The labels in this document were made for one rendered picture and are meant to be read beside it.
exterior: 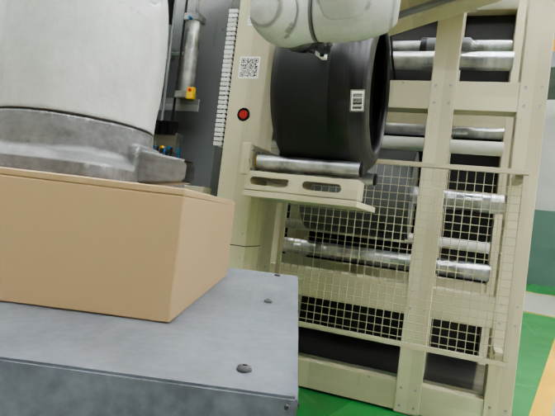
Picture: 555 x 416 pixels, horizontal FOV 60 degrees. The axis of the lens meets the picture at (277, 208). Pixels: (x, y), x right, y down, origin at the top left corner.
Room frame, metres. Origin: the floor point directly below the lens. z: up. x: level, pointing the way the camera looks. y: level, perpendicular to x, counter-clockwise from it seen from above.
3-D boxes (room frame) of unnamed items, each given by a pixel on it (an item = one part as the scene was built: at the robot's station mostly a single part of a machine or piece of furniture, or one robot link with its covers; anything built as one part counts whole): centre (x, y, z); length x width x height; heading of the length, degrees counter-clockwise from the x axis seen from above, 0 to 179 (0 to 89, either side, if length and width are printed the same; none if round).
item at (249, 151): (1.69, 0.05, 0.90); 0.40 x 0.03 x 0.10; 160
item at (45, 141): (0.50, 0.20, 0.78); 0.22 x 0.18 x 0.06; 77
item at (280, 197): (1.63, -0.12, 0.80); 0.37 x 0.36 x 0.02; 160
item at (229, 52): (1.69, 0.22, 1.19); 0.05 x 0.04 x 0.48; 160
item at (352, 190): (1.50, -0.07, 0.83); 0.36 x 0.09 x 0.06; 70
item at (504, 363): (1.86, -0.45, 0.65); 0.90 x 0.02 x 0.70; 70
